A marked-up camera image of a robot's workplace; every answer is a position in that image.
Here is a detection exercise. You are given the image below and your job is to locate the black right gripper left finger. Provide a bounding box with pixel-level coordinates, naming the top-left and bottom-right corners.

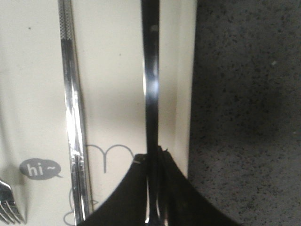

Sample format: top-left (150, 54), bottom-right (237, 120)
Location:
top-left (81, 154), bottom-right (147, 226)

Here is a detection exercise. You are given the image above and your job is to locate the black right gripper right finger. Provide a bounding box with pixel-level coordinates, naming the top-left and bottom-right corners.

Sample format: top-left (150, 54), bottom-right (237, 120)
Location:
top-left (158, 146), bottom-right (239, 226)

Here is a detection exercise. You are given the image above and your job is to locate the silver chopstick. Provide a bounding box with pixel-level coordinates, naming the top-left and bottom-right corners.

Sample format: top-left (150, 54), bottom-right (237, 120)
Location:
top-left (63, 0), bottom-right (93, 226)
top-left (58, 0), bottom-right (86, 226)

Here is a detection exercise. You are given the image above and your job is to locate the silver fork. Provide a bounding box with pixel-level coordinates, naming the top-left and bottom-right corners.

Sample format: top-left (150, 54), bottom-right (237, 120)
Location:
top-left (0, 180), bottom-right (25, 225)

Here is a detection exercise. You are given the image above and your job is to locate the silver spoon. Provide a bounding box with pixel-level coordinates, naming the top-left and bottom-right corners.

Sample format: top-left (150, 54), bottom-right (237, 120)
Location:
top-left (141, 0), bottom-right (162, 226)

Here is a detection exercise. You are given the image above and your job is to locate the cream rabbit serving tray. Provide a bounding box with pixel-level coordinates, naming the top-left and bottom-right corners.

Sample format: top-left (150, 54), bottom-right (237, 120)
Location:
top-left (0, 0), bottom-right (197, 226)

